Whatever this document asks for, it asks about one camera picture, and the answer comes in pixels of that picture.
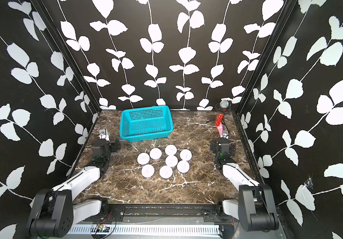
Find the white perforated cable duct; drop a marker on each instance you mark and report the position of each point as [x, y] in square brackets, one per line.
[152, 230]

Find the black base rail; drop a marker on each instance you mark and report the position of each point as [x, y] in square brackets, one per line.
[119, 212]

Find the small circuit board with wires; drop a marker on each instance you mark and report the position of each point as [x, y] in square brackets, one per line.
[100, 229]

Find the pink and red tube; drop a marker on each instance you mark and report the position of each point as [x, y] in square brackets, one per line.
[218, 123]

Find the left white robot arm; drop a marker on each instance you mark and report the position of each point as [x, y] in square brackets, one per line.
[53, 212]

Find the teal plastic basket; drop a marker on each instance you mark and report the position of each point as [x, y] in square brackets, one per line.
[146, 123]

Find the small black tripod lamp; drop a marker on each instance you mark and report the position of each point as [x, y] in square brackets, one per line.
[223, 107]

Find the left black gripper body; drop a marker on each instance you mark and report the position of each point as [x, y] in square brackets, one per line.
[111, 148]

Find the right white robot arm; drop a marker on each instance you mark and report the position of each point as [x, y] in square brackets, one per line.
[255, 207]

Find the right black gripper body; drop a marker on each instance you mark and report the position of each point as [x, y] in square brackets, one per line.
[214, 144]

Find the white yogurt cup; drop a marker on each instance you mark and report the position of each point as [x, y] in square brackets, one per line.
[143, 158]
[171, 161]
[183, 166]
[186, 155]
[170, 150]
[155, 154]
[165, 172]
[147, 171]

